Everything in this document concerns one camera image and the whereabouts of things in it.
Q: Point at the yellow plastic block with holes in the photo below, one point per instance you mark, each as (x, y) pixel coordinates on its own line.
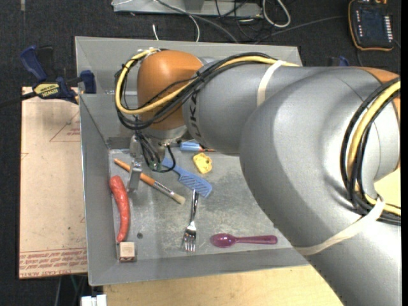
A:
(201, 164)

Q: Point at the metal fork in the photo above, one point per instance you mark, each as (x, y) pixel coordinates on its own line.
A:
(192, 225)

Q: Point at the small wooden cube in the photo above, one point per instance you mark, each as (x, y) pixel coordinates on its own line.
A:
(127, 251)

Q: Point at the red toy chili pepper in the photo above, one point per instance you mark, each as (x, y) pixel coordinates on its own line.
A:
(122, 202)

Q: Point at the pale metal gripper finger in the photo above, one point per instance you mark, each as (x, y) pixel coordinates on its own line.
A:
(135, 146)
(135, 178)

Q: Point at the blue plastic comb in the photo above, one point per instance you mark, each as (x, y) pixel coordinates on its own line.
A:
(194, 183)

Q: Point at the grey metal bin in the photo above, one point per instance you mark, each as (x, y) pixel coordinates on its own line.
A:
(165, 222)

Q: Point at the purple plastic spoon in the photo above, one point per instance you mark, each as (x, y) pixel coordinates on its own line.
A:
(224, 240)

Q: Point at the brown cardboard board, red print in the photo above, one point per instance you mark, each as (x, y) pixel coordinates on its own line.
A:
(51, 177)

